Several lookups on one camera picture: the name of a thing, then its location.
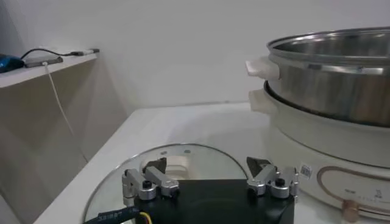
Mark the steel steamer basket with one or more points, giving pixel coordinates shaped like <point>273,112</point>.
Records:
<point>329,88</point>

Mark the white side table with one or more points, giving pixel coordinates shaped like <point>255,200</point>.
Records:
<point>36,71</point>

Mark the blue computer mouse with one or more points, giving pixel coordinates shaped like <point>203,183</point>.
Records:
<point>9,64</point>

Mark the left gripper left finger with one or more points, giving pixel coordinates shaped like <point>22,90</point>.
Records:
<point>158,178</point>

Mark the white electric pot base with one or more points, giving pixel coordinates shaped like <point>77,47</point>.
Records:
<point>304,143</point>

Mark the black smartphone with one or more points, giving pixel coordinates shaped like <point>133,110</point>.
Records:
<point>42,61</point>

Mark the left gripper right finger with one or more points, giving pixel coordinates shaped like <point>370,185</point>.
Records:
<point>265,175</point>

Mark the round glass pot lid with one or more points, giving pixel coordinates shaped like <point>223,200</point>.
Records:
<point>115,188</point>

